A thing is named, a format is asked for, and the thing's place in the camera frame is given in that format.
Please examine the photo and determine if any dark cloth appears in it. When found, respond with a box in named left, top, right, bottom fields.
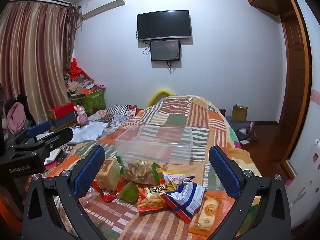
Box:
left=226, top=120, right=258, bottom=143

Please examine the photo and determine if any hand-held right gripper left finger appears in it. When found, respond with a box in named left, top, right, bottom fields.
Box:
left=22, top=145, right=106, bottom=240

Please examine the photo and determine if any person's left forearm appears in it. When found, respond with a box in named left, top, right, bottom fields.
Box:
left=0, top=194, right=23, bottom=228

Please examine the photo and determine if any yellow and white snack packet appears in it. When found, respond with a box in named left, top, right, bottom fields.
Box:
left=162, top=170, right=185, bottom=193

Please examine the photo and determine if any tan snack packet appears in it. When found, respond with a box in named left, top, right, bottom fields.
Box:
left=95, top=158, right=122, bottom=190

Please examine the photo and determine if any pile of papers and boxes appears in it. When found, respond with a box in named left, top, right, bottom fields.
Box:
left=65, top=75, right=100, bottom=97

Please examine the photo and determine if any pink garment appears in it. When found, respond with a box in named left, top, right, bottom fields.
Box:
left=6, top=102, right=25, bottom=134

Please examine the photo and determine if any white wardrobe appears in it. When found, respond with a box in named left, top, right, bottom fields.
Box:
left=285, top=0, right=320, bottom=233

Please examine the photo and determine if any clear plastic container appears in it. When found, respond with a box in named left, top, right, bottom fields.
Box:
left=114, top=125, right=194, bottom=165

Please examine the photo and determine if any white cloth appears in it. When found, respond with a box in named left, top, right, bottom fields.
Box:
left=67, top=121, right=109, bottom=144

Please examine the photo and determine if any red plastic bag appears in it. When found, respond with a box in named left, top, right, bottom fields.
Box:
left=68, top=58, right=90, bottom=80

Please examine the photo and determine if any green patterned storage box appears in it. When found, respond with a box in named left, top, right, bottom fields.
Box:
left=70, top=87, right=106, bottom=115

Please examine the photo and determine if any yellow hoop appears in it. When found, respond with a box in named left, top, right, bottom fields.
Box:
left=146, top=88, right=175, bottom=109

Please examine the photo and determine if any checkered cloth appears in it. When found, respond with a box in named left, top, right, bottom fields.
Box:
left=102, top=104, right=138, bottom=130

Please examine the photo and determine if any white curtain rail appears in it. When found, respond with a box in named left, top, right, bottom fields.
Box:
left=10, top=0, right=71, bottom=6

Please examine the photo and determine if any white air conditioner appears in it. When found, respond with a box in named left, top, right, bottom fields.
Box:
left=79, top=0, right=126, bottom=20

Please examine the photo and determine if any clear plastic wrapper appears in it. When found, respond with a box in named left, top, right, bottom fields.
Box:
left=79, top=187, right=103, bottom=208

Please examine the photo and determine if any clear bag of chips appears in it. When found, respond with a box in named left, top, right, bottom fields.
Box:
left=116, top=156, right=168, bottom=187

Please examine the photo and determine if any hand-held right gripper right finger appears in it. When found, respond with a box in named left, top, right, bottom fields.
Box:
left=209, top=145, right=299, bottom=240

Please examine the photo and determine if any plain red snack packet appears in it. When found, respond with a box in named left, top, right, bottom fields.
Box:
left=91, top=177, right=128, bottom=203

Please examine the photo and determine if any wooden door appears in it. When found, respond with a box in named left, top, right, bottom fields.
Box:
left=280, top=12, right=313, bottom=178

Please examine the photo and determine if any blue and white snack packet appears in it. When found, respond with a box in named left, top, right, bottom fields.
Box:
left=160, top=176, right=207, bottom=224

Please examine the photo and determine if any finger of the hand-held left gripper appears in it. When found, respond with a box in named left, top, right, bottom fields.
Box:
left=5, top=121, right=52, bottom=147
left=14, top=127, right=73, bottom=155

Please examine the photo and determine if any small black monitor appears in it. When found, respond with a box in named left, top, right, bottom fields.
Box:
left=150, top=39, right=181, bottom=62

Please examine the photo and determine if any patchwork blanket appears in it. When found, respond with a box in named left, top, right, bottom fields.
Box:
left=45, top=95, right=263, bottom=240

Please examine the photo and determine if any orange cake packet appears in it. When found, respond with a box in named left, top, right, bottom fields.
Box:
left=189, top=195, right=223, bottom=238

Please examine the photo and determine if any green snack packet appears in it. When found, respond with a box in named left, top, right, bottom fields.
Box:
left=118, top=180, right=140, bottom=204

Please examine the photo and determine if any pink plush toy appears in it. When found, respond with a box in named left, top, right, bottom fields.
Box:
left=74, top=104, right=88, bottom=126

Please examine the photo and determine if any striped curtain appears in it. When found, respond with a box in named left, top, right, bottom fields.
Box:
left=0, top=1, right=80, bottom=140

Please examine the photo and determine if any large black television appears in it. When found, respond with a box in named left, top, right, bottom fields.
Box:
left=137, top=9, right=192, bottom=42

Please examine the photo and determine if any red box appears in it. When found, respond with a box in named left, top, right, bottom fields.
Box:
left=49, top=102, right=75, bottom=118

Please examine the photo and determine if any red snack packet cream label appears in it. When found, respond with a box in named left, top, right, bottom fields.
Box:
left=137, top=180, right=170, bottom=213

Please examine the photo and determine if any grey box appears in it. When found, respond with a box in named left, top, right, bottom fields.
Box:
left=51, top=114, right=77, bottom=128

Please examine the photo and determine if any brown paper bag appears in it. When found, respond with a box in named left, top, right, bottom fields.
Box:
left=232, top=104, right=248, bottom=122

